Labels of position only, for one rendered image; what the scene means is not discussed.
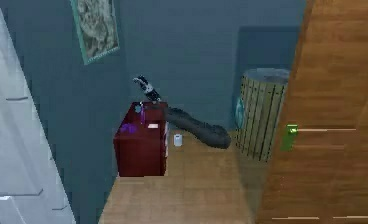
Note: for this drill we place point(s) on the white paper roll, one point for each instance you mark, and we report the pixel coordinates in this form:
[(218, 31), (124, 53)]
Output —
[(178, 140)]

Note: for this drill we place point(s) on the small white flat object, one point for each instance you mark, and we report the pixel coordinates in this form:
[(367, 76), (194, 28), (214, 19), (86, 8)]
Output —
[(152, 126)]

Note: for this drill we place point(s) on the small teal object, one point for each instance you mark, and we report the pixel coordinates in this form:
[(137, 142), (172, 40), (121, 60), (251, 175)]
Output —
[(138, 108)]

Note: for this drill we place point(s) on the teal round disc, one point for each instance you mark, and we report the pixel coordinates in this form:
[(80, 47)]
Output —
[(239, 113)]

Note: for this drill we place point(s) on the purple crumpled cloth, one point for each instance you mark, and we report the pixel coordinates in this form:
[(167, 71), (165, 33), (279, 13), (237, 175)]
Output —
[(128, 128)]

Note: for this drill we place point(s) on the dark red cabinet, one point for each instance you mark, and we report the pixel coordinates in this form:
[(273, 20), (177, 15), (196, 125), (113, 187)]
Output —
[(140, 153)]

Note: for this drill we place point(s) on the slatted wooden bin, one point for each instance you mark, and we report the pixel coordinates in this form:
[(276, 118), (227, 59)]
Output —
[(262, 116)]

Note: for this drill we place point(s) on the brown wooden door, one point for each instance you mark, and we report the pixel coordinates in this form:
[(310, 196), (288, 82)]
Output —
[(328, 110)]

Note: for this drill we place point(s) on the white panelled door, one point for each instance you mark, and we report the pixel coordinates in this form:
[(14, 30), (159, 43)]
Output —
[(15, 133)]

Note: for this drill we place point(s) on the teal framed wall picture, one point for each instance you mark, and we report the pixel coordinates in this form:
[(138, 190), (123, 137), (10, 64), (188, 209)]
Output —
[(97, 28)]

